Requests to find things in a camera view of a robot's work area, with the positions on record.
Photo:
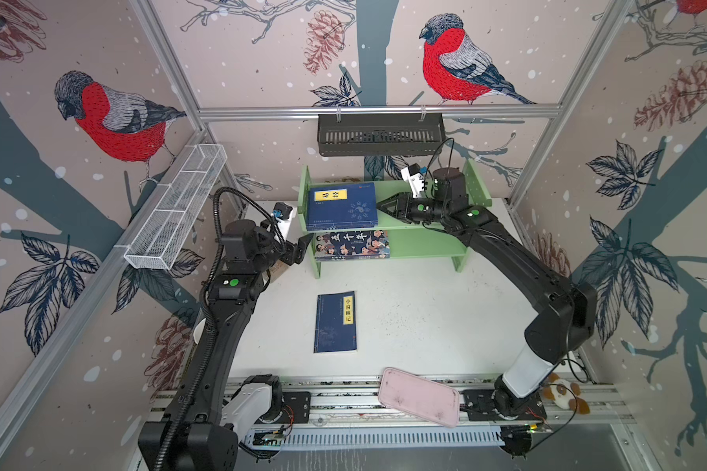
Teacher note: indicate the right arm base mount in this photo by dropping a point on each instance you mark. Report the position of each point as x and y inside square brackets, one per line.
[484, 405]

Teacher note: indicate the blue book yellow label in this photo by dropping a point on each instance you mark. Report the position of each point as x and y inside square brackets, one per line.
[335, 327]
[342, 207]

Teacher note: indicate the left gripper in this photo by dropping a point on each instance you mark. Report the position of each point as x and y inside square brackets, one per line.
[296, 251]

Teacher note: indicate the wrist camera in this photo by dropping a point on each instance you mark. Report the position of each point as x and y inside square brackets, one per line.
[284, 215]
[413, 179]

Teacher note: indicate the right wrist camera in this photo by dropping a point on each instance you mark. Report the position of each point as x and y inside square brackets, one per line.
[413, 179]

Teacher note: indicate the colourful illustrated history book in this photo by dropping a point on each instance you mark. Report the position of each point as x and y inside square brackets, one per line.
[351, 245]

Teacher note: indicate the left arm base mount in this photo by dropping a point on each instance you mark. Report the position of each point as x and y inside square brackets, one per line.
[294, 408]

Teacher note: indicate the green wooden two-tier shelf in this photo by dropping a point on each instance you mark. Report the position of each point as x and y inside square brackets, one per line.
[411, 241]

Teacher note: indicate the black hanging wire basket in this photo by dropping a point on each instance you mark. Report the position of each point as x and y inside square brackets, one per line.
[352, 135]

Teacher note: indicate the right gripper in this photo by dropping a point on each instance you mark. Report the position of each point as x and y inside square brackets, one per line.
[406, 207]

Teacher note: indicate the plush toy brown white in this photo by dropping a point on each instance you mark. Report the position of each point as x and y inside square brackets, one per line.
[565, 394]

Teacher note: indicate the white mesh wall tray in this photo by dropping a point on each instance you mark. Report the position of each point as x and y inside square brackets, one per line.
[167, 227]

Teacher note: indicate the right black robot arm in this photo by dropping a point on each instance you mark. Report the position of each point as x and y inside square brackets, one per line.
[565, 311]

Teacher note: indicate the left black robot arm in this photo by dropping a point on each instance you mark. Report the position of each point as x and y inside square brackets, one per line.
[202, 429]

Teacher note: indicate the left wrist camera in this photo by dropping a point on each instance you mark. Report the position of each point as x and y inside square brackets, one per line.
[284, 215]

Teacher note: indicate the pink plastic case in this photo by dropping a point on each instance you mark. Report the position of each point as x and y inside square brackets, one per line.
[420, 397]

